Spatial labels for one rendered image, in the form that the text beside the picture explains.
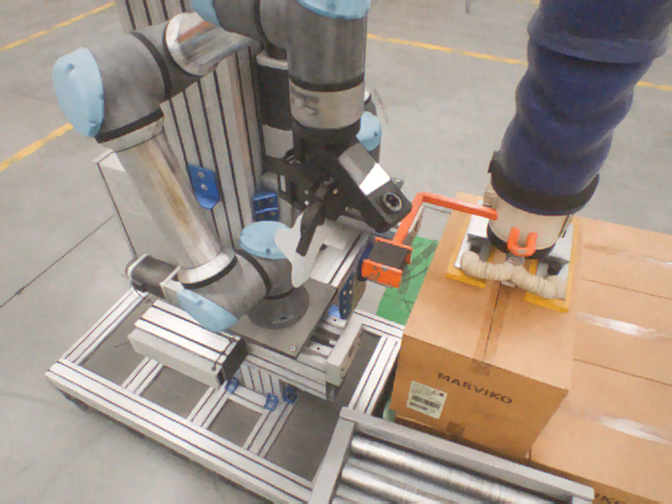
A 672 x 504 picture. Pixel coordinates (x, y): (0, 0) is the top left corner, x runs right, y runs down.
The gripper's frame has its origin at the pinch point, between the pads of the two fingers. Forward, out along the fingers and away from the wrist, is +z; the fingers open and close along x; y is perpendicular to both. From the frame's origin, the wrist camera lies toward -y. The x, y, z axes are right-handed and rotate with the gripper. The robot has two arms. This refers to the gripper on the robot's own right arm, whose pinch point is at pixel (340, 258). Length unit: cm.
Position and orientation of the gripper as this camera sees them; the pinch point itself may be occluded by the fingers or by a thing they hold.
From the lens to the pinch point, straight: 62.7
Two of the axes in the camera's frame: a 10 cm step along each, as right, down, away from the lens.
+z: 0.0, 7.1, 7.1
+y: -7.4, -4.7, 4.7
